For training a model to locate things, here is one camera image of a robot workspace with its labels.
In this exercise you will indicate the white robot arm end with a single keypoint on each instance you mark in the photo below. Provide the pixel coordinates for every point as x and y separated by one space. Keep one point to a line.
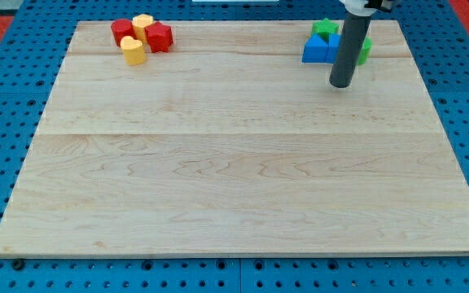
368 7

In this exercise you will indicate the green star block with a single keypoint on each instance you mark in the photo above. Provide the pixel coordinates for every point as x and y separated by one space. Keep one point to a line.
324 28

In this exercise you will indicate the blue cube block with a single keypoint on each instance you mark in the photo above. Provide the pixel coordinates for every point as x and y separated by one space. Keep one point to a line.
333 46

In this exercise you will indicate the large wooden board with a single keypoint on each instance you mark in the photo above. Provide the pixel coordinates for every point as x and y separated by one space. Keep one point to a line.
230 146

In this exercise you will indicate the blue triangle block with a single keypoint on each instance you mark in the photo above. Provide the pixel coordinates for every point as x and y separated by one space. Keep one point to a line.
315 50

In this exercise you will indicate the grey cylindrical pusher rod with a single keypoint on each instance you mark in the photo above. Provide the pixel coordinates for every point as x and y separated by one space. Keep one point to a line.
351 42

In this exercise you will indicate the yellow hexagon block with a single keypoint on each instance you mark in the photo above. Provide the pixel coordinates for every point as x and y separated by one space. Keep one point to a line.
140 22

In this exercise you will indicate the green round block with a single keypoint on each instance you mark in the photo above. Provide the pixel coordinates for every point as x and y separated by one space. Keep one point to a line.
365 51

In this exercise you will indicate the yellow heart block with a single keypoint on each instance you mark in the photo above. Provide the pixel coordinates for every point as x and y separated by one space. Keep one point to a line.
133 51

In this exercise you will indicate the red cylinder block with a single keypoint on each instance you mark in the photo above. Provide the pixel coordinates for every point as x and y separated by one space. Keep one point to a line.
122 28

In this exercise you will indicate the red star block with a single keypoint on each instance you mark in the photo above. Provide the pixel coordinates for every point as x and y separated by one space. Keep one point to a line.
159 37

